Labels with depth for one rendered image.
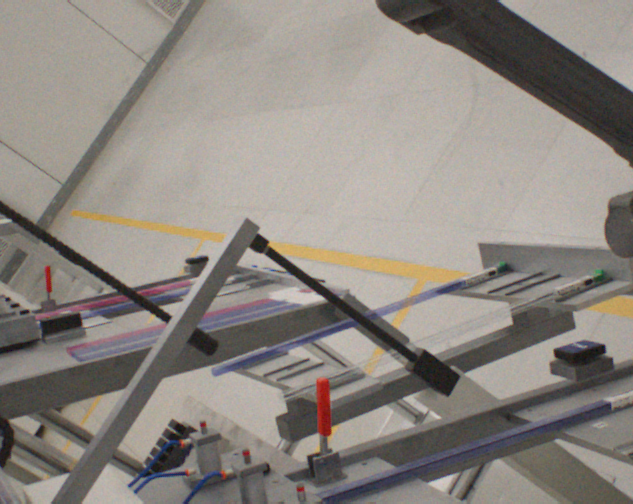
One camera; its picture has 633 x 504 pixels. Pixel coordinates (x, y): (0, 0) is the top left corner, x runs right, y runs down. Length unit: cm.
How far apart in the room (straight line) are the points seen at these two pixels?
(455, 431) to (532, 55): 43
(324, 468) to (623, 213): 43
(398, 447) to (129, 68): 769
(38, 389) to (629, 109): 108
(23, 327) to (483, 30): 130
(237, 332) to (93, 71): 686
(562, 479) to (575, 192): 155
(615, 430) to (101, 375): 97
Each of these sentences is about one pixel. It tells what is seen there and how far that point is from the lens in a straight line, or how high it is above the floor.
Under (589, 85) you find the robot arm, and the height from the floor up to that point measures 105.
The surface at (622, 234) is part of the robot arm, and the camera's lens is 123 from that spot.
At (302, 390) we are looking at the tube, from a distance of 127.
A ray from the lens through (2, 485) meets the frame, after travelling 78.
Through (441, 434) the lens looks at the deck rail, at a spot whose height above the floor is 92.
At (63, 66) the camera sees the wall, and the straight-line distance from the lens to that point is 864.
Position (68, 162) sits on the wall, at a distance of 861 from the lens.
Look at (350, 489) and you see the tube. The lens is 108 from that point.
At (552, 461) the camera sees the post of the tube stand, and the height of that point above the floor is 58.
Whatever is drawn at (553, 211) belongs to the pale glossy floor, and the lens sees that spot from 308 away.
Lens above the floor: 161
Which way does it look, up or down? 23 degrees down
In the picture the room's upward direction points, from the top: 53 degrees counter-clockwise
